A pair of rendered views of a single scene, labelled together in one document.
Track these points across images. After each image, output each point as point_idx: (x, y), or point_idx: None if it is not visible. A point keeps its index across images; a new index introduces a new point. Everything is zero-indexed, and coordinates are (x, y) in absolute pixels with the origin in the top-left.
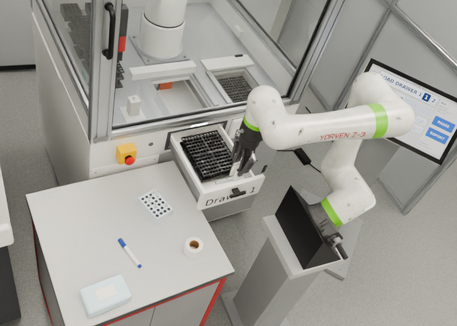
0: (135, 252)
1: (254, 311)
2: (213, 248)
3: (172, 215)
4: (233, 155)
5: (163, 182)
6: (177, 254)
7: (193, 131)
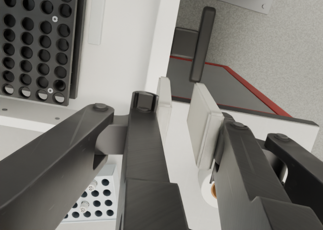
0: None
1: None
2: None
3: (118, 164)
4: (101, 164)
5: (18, 129)
6: (208, 205)
7: None
